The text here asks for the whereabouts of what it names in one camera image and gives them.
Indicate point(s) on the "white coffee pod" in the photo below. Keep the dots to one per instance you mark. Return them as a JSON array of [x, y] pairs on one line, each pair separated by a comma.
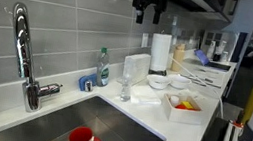
[[174, 100]]

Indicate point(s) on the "white paper towel roll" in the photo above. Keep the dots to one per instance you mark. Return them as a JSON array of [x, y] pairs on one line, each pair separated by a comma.
[[160, 52]]

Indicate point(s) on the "tan bottle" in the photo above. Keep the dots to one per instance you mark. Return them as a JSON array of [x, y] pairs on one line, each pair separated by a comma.
[[178, 58]]

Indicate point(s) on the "blue tilted tablet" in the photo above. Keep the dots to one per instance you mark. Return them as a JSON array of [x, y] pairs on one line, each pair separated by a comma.
[[201, 57]]

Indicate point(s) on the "white pump bottle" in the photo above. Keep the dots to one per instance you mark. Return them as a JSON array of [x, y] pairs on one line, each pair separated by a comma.
[[210, 50]]

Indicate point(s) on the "white bowl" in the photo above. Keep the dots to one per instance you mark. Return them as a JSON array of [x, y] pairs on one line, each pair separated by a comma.
[[157, 82], [179, 81]]

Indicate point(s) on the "green-capped dish soap bottle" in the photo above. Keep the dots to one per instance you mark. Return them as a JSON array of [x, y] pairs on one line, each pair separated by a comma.
[[103, 70]]

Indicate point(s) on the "white and black bottle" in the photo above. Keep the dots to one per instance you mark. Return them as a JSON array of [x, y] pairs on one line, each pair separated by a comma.
[[219, 51]]

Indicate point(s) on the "clear wine glass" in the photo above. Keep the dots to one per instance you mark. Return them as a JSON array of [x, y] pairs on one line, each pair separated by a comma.
[[126, 87]]

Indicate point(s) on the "clear plastic bag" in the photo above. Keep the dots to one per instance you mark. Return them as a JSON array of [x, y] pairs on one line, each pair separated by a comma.
[[144, 95]]

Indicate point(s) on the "small white bottle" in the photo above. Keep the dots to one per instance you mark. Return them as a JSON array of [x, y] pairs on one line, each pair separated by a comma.
[[225, 57]]

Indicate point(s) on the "black cooktop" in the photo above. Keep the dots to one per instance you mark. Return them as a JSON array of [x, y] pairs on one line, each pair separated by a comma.
[[219, 66]]

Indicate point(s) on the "blue sponge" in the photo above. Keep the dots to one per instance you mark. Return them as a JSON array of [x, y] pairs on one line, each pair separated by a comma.
[[83, 80]]

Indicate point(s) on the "small metal sink stopper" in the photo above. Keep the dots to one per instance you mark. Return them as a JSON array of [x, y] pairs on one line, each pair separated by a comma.
[[89, 85]]

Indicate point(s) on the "yellow block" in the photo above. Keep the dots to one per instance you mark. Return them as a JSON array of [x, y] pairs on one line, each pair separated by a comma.
[[188, 105]]

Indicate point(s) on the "white container with food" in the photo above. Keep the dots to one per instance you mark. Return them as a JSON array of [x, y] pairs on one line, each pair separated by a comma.
[[182, 116]]

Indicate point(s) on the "stainless steel sink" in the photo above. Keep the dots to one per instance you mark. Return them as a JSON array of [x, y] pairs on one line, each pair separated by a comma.
[[99, 117]]

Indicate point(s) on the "large chrome faucet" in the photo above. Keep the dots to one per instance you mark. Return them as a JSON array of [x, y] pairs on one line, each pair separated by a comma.
[[23, 51]]

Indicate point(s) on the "white wall outlet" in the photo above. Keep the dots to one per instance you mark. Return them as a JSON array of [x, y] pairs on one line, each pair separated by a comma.
[[144, 40]]

